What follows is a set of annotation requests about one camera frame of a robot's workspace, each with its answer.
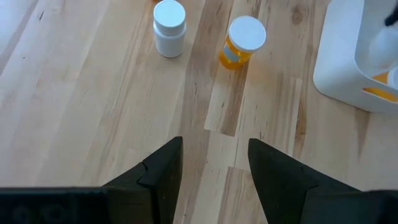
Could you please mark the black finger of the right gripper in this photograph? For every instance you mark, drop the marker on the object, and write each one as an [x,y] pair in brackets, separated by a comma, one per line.
[393,17]

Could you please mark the white plastic basket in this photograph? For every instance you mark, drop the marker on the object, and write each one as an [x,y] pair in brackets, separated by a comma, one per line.
[335,62]

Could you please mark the small orange pill bottle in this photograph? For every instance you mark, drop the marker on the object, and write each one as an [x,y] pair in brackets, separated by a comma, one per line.
[245,32]

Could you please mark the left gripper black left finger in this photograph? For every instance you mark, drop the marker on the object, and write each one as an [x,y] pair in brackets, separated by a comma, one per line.
[155,193]

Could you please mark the white pill bottle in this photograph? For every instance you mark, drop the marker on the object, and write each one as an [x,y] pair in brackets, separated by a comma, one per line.
[169,37]

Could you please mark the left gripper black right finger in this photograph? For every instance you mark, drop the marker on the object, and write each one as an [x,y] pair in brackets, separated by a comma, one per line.
[280,193]

